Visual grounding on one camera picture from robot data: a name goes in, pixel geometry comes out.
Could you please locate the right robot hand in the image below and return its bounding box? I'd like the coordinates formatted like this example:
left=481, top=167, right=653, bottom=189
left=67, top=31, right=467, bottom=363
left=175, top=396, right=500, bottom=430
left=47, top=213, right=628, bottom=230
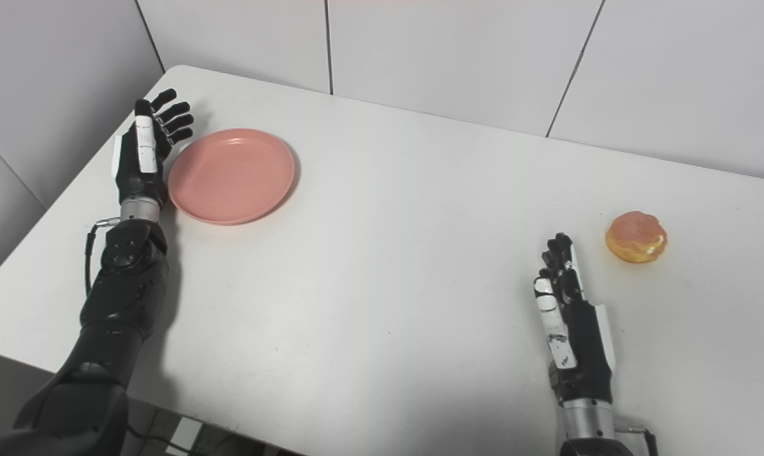
left=533, top=232, right=617, bottom=406

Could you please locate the cream puff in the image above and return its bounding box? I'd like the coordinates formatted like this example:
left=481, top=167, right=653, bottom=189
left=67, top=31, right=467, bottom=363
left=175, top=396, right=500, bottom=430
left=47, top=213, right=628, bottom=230
left=605, top=211, right=668, bottom=265

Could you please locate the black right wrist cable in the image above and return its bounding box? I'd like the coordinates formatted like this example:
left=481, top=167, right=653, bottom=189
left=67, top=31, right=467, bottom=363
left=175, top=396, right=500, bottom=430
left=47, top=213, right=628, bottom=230
left=613, top=423, right=660, bottom=456

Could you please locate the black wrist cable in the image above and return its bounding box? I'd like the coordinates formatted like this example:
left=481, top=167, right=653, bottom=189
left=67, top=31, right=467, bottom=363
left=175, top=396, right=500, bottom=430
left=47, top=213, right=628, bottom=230
left=85, top=217, right=122, bottom=298
left=613, top=423, right=660, bottom=456

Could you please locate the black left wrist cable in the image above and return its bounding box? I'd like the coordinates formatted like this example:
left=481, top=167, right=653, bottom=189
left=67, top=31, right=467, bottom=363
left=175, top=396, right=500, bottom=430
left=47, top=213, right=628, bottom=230
left=85, top=217, right=122, bottom=298

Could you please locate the pink plate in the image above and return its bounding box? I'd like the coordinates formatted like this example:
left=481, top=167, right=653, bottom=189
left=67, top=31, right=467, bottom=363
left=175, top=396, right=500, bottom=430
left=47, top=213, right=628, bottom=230
left=168, top=129, right=296, bottom=226

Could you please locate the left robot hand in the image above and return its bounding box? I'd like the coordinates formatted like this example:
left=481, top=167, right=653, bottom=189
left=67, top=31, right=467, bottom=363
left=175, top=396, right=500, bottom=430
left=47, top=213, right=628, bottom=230
left=113, top=88, right=195, bottom=206

